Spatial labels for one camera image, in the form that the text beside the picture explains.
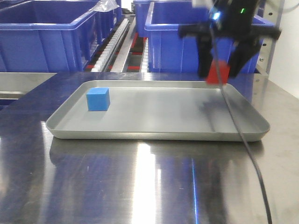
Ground red cube block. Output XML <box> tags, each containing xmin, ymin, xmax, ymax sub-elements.
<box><xmin>206</xmin><ymin>60</ymin><xmax>230</xmax><ymax>84</ymax></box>

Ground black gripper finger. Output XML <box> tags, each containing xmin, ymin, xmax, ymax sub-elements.
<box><xmin>228</xmin><ymin>39</ymin><xmax>261</xmax><ymax>78</ymax></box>
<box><xmin>197</xmin><ymin>36</ymin><xmax>213</xmax><ymax>77</ymax></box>

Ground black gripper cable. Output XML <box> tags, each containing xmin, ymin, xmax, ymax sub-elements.
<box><xmin>208</xmin><ymin>25</ymin><xmax>273</xmax><ymax>224</ymax></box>

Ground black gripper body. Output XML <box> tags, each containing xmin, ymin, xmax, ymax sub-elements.
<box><xmin>178</xmin><ymin>0</ymin><xmax>281</xmax><ymax>46</ymax></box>

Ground blue plastic bin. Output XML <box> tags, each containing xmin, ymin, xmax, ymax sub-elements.
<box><xmin>145</xmin><ymin>0</ymin><xmax>274</xmax><ymax>73</ymax></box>
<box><xmin>0</xmin><ymin>0</ymin><xmax>122</xmax><ymax>72</ymax></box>

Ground blue cube block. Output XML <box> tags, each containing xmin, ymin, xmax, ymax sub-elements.
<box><xmin>86</xmin><ymin>87</ymin><xmax>110</xmax><ymax>111</ymax></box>

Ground blue plastic bin right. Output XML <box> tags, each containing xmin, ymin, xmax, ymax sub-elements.
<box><xmin>145</xmin><ymin>0</ymin><xmax>274</xmax><ymax>73</ymax></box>

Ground grey metal tray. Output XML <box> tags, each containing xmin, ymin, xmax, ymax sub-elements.
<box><xmin>46</xmin><ymin>80</ymin><xmax>270</xmax><ymax>142</ymax></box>

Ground steel shelf upright post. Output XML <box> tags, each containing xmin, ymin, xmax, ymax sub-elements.
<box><xmin>256</xmin><ymin>0</ymin><xmax>285</xmax><ymax>76</ymax></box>

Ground clear plastic bag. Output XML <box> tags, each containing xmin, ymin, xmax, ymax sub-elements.
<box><xmin>91</xmin><ymin>0</ymin><xmax>120</xmax><ymax>13</ymax></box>

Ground blue plastic bin left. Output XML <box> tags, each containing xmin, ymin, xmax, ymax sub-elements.
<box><xmin>0</xmin><ymin>0</ymin><xmax>122</xmax><ymax>72</ymax></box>

